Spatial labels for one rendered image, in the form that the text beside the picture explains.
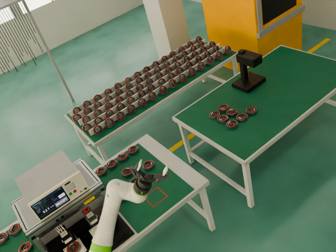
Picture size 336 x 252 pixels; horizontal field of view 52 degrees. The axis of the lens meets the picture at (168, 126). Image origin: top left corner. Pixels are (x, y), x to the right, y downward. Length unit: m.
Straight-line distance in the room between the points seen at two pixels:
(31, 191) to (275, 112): 2.40
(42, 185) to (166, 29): 3.90
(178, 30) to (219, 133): 3.04
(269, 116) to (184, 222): 1.42
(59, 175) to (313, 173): 2.65
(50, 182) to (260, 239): 2.02
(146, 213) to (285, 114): 1.69
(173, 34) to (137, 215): 3.81
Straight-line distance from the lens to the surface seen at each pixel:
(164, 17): 5.92
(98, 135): 3.99
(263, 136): 3.39
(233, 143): 3.35
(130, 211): 3.05
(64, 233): 2.96
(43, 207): 2.79
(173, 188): 3.08
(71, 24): 9.15
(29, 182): 2.92
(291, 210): 3.75
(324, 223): 3.69
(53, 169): 2.89
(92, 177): 2.95
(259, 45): 5.25
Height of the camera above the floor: 3.03
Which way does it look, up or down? 37 degrees down
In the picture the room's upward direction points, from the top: 17 degrees counter-clockwise
